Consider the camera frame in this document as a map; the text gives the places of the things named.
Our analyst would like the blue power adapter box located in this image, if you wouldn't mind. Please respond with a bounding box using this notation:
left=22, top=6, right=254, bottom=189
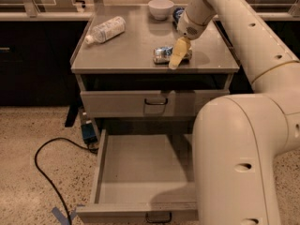
left=81, top=123, right=98, bottom=144

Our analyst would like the grey metal drawer cabinet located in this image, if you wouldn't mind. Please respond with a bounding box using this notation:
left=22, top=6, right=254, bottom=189
left=69, top=4, right=242, bottom=225

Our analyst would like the blue floor tape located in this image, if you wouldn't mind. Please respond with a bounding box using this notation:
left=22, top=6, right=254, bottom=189
left=52, top=204, right=84, bottom=225

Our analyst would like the blue pepsi can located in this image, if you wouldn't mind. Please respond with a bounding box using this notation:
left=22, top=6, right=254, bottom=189
left=172, top=7, right=185, bottom=26

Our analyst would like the white ceramic bowl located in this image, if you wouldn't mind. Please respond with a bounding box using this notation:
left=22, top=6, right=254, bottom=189
left=148, top=0, right=174, bottom=21

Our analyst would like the open middle drawer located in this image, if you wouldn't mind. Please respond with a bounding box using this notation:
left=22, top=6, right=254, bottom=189
left=77, top=129, right=198, bottom=225

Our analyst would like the clear plastic water bottle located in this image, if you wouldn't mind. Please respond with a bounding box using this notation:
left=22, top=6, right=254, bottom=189
left=84, top=16, right=126, bottom=44

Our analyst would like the closed top drawer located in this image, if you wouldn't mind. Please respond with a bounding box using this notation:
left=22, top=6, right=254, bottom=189
left=81, top=90, right=229, bottom=118

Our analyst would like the dark counter cabinet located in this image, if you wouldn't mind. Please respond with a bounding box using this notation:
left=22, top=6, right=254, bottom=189
left=0, top=12, right=300, bottom=108

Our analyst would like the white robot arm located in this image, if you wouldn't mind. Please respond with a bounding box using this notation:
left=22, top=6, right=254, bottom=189
left=169, top=0, right=300, bottom=225

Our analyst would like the black floor cable left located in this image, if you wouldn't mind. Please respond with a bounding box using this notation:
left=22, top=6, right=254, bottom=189
left=34, top=137, right=99, bottom=225

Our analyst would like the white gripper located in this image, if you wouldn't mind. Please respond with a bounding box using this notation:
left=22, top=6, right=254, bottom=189
left=169, top=10, right=207, bottom=69

